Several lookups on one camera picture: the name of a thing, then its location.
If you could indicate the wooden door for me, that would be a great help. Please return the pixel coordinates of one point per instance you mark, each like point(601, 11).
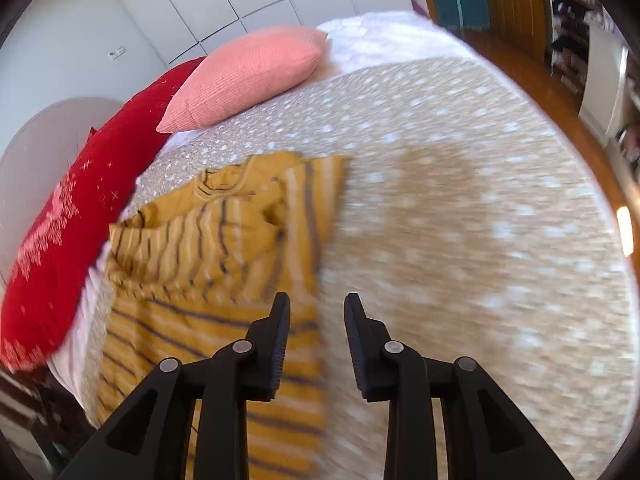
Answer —
point(515, 5)

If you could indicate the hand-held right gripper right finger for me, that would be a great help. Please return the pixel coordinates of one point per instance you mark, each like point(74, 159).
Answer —
point(361, 355)

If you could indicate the red patterned pillow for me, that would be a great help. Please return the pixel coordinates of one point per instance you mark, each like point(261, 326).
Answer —
point(75, 210)

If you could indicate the white wardrobe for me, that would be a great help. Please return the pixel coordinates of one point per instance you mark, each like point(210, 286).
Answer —
point(210, 5)

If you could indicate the bed with beige spotted cover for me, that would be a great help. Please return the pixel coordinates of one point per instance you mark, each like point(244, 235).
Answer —
point(450, 240)

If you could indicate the white bed sheet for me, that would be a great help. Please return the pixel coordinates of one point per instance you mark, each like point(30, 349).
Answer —
point(395, 40)

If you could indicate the yellow striped shirt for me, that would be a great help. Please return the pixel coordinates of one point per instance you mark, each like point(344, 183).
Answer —
point(210, 260)

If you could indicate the pink pillow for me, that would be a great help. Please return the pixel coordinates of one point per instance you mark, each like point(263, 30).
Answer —
point(250, 75)

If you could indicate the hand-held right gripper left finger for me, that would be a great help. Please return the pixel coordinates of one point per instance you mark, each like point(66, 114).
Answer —
point(276, 355)

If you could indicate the cluttered shelf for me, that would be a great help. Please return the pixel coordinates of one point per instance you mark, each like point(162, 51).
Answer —
point(570, 25)

